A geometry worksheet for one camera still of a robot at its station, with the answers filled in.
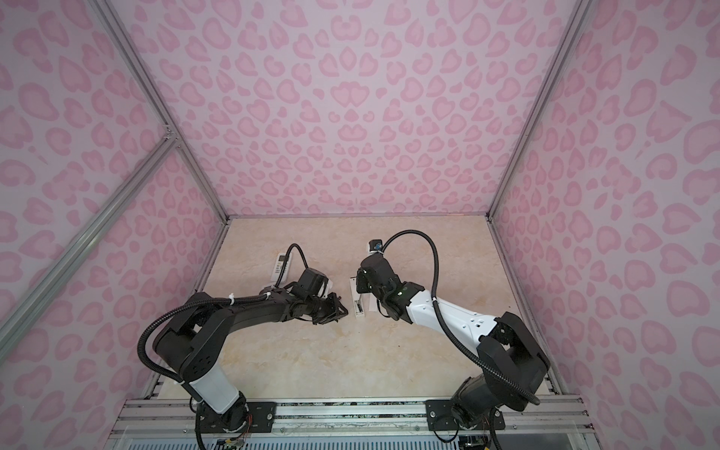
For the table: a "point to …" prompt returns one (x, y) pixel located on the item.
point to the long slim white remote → (356, 299)
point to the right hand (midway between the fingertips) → (362, 268)
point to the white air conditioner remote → (277, 270)
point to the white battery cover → (372, 303)
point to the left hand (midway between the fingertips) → (350, 309)
